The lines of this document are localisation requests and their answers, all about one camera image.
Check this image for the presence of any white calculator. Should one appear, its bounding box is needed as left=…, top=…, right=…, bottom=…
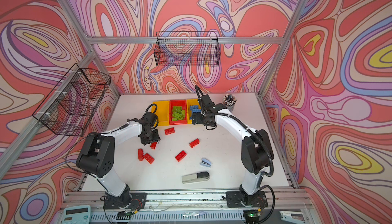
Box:
left=61, top=205, right=91, bottom=224

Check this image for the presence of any wire basket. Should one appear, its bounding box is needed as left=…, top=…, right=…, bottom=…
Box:
left=32, top=64, right=111, bottom=136
left=154, top=31, right=221, bottom=67

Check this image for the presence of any red middle bin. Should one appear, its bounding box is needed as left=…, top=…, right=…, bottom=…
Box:
left=169, top=100, right=187, bottom=125

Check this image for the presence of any right yellow bin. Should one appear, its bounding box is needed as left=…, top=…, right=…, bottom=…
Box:
left=186, top=99, right=201, bottom=124

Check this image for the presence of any back wire basket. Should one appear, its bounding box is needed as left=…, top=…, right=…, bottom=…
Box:
left=154, top=31, right=221, bottom=67

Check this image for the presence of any yellow bin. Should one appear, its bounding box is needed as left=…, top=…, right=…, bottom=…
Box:
left=153, top=101, right=169, bottom=126
left=186, top=99, right=201, bottom=124

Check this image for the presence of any white device bottom right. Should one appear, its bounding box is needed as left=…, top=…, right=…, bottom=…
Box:
left=279, top=211, right=306, bottom=224

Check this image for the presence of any red lego cluster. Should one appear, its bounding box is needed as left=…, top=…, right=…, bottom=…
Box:
left=137, top=142, right=158, bottom=164

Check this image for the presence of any green lego cluster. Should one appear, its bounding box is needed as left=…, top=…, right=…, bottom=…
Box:
left=171, top=106, right=185, bottom=121

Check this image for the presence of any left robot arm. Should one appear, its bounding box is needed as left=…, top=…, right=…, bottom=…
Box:
left=76, top=103, right=160, bottom=208

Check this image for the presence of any pencil cup holder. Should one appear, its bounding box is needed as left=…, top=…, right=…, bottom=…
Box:
left=223, top=94, right=237, bottom=112

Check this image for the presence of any blue lego L cluster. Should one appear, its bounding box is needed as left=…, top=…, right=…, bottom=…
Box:
left=189, top=105, right=201, bottom=120

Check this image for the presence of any red lego brick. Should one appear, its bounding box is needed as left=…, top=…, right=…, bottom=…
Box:
left=189, top=138, right=200, bottom=148
left=175, top=151, right=187, bottom=162
left=164, top=127, right=175, bottom=135

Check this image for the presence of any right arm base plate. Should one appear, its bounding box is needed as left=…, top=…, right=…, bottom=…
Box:
left=223, top=191, right=268, bottom=209

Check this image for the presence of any left wire basket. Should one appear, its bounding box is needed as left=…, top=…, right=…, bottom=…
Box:
left=32, top=64, right=111, bottom=136

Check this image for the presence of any left yellow bin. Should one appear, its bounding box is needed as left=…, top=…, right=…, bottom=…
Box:
left=153, top=101, right=169, bottom=126

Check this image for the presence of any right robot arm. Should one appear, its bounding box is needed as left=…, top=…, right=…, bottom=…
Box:
left=192, top=85, right=274, bottom=209

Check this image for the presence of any grey black stapler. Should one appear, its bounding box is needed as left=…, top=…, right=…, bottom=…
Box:
left=182, top=172, right=210, bottom=184

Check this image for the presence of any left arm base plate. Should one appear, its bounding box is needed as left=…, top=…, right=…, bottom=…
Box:
left=100, top=192, right=147, bottom=210

